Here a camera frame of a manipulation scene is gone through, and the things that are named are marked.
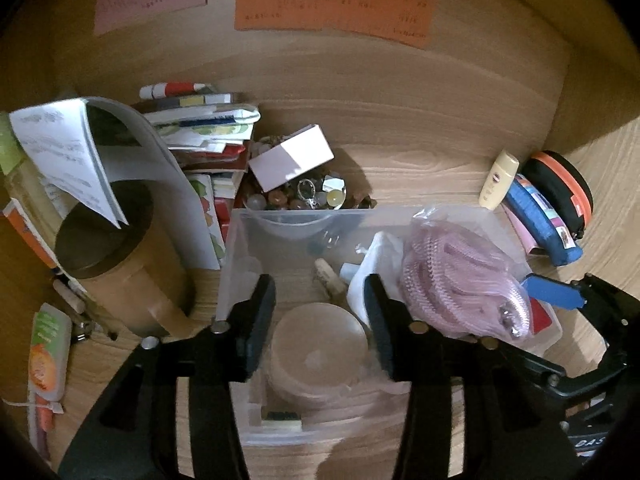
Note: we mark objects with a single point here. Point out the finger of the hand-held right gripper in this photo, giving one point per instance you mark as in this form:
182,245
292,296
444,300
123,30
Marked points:
540,367
550,292

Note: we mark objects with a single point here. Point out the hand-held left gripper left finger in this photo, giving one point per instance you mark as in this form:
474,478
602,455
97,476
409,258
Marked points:
259,322

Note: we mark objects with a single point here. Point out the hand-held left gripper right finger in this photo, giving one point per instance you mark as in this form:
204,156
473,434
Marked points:
377,322

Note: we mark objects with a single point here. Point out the red velvet gold-trimmed pouch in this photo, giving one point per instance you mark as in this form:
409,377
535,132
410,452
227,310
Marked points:
542,317

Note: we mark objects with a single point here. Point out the white round jar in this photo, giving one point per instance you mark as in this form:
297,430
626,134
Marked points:
320,350

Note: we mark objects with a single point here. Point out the clear plastic storage bin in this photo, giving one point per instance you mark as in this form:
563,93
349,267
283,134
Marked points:
240,260

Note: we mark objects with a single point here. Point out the wooden desktop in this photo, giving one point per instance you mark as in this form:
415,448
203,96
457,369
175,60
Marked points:
425,175

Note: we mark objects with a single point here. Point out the pink flat packet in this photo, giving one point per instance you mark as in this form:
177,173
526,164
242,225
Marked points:
522,235

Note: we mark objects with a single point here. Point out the small cork stopper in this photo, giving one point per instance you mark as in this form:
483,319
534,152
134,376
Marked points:
330,277

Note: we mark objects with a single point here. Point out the blue zip pouch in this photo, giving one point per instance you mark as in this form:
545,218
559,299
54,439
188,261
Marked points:
537,220

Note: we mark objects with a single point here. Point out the clear plastic bowl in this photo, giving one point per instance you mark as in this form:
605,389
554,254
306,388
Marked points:
295,227

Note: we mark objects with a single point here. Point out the small green edged box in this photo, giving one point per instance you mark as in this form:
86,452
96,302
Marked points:
282,426

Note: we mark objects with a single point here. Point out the fruit print white packet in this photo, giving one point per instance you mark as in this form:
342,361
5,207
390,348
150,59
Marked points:
210,220

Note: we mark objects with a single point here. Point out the black orange round case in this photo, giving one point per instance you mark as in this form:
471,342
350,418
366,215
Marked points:
555,170

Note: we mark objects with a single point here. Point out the cream squeeze tube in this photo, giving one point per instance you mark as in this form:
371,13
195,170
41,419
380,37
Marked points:
500,180

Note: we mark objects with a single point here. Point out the bowl of marbles and trinkets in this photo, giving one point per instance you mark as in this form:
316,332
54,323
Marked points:
300,195

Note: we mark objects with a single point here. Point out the brown cylindrical canister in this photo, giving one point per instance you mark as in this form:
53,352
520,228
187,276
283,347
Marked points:
130,285

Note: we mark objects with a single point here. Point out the white small box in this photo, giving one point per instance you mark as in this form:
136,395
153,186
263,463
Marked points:
290,160

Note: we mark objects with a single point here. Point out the metal binder clip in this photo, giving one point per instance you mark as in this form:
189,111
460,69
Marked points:
82,331

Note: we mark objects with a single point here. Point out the wooden clothes peg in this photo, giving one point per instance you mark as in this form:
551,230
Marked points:
70,297

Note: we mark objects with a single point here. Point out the stack of books and packets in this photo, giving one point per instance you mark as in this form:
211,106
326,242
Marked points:
200,125

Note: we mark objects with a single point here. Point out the orange green snack packet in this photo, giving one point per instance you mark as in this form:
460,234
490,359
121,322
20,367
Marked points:
47,350

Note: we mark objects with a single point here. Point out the red white pen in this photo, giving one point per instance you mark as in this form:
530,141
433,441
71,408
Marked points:
172,90

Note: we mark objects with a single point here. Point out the orange flat box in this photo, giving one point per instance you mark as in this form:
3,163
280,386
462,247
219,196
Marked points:
27,232

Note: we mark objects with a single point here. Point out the white paper booklet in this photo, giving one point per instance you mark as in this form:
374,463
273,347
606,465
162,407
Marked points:
65,150

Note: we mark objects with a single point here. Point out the orange sticky note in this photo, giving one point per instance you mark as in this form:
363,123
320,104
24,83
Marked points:
325,10

